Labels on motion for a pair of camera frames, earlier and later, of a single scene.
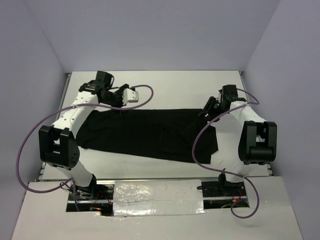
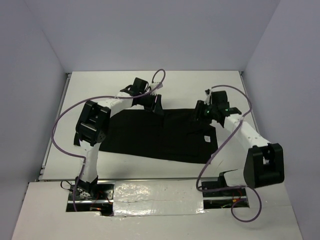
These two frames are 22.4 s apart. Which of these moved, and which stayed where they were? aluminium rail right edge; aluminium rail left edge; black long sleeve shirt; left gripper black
Moved: left gripper black
Stayed: aluminium rail left edge; aluminium rail right edge; black long sleeve shirt
